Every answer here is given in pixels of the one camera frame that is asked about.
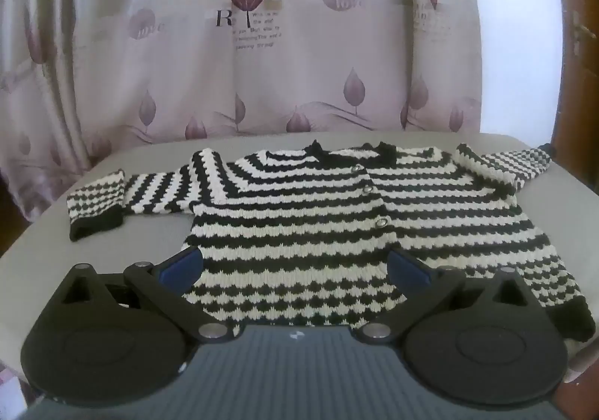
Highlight metal door handle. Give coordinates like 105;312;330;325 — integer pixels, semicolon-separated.
573;10;596;57

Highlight grey woven table cover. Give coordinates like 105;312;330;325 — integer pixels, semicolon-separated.
0;132;599;386

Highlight pink leaf print curtain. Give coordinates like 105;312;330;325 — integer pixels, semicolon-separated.
0;0;484;224

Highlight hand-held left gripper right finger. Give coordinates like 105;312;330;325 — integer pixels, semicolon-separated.
358;249;544;346

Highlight brown wooden door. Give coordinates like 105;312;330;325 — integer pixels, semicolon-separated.
548;0;599;197

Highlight black and white striped knit sweater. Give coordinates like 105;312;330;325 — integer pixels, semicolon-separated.
67;139;591;343

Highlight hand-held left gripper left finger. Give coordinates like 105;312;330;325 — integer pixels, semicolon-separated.
44;246;234;346

